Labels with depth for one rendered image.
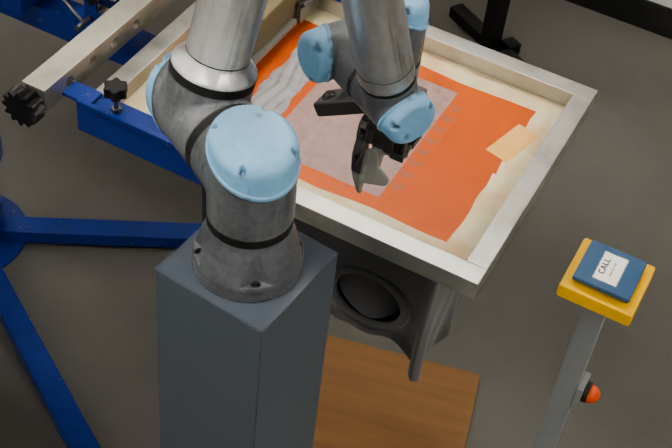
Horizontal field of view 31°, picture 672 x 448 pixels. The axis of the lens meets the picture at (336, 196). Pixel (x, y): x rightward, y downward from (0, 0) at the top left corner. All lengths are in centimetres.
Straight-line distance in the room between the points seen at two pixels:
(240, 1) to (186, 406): 65
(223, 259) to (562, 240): 201
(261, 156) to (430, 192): 71
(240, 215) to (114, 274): 175
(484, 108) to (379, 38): 88
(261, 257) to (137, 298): 163
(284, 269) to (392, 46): 33
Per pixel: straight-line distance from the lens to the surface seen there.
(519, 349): 318
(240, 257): 156
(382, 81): 152
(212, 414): 180
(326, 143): 220
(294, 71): 234
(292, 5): 240
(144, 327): 312
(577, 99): 235
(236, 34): 151
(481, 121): 230
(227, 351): 166
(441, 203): 212
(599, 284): 204
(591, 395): 229
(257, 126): 151
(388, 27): 146
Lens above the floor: 243
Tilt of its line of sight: 45 degrees down
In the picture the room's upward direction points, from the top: 7 degrees clockwise
